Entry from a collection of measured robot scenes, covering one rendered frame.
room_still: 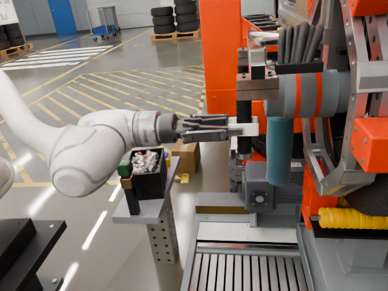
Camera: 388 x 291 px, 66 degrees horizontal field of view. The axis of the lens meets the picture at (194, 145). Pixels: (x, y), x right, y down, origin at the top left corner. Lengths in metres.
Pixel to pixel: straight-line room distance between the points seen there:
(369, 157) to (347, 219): 0.40
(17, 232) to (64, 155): 0.79
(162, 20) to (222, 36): 8.08
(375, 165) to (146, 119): 0.48
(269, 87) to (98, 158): 0.38
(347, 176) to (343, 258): 0.59
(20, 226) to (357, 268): 1.25
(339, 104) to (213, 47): 0.61
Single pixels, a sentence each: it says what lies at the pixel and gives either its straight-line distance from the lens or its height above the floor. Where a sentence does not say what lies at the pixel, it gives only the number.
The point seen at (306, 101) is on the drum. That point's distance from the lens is 0.83.
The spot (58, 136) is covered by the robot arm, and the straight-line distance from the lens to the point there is 0.65.
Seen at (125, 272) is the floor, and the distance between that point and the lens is 1.54.
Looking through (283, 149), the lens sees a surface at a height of 0.63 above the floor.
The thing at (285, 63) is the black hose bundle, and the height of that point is 0.98.
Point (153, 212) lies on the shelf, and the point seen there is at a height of 0.45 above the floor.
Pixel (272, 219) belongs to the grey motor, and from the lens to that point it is 1.58.
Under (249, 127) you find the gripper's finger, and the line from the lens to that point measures 0.70.
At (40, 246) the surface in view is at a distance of 1.37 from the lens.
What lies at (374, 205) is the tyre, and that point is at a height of 0.65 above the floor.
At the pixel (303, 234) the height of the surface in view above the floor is 0.15.
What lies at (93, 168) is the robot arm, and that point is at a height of 0.84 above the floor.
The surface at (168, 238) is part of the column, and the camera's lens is 1.40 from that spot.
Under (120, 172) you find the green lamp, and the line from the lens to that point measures 0.99.
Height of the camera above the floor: 1.12
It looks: 27 degrees down
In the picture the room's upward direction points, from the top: 6 degrees counter-clockwise
